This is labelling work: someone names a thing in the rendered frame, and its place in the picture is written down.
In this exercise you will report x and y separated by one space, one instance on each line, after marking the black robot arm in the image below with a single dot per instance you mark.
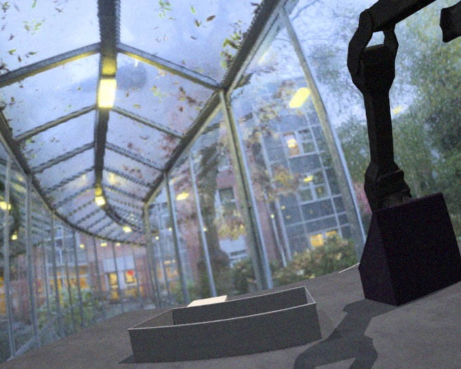
372 70

